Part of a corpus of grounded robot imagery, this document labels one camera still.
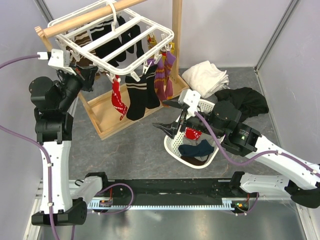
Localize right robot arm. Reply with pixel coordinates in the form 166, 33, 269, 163
153, 100, 320, 209

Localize folded white towel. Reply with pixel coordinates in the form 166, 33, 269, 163
181, 60, 229, 99

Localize plain black sock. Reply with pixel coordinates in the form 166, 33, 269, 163
121, 24, 145, 58

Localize black sock white stripes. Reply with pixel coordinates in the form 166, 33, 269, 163
88, 17, 127, 67

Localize purple striped sock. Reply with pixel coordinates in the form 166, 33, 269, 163
154, 50, 176, 102

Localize crumpled black cloth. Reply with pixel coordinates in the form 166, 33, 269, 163
214, 87, 269, 123

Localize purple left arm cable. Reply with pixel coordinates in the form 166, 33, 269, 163
0, 54, 61, 240

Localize wooden drying rack stand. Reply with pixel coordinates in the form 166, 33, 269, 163
30, 0, 182, 142

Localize brown striped sock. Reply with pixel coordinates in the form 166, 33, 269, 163
70, 31, 94, 67

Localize yellow reindeer sock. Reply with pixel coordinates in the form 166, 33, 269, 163
147, 33, 175, 54

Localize navy blue sock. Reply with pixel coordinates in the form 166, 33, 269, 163
178, 140, 215, 157

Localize aluminium rail frame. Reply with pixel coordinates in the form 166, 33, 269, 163
31, 172, 307, 240

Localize grey sock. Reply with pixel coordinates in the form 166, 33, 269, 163
183, 133, 216, 162

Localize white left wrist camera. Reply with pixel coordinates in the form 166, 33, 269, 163
48, 48, 76, 75

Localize black sock with beige stripes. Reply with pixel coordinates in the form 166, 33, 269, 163
125, 76, 148, 121

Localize red patterned Christmas sock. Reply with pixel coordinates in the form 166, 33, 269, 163
111, 75, 128, 121

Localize white perforated laundry basket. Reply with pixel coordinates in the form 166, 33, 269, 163
163, 98, 226, 170

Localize white plastic clip hanger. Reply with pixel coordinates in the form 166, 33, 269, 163
43, 0, 175, 82

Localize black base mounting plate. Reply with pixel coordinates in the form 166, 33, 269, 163
97, 178, 259, 214

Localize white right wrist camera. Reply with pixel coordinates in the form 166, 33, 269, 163
178, 89, 201, 119

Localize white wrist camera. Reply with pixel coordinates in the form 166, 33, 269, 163
48, 48, 76, 75
178, 89, 201, 119

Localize brown sock in basket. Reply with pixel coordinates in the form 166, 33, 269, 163
181, 156, 209, 166

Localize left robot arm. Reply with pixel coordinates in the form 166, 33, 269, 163
29, 64, 110, 226

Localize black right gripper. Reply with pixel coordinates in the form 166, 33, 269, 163
152, 94, 225, 140

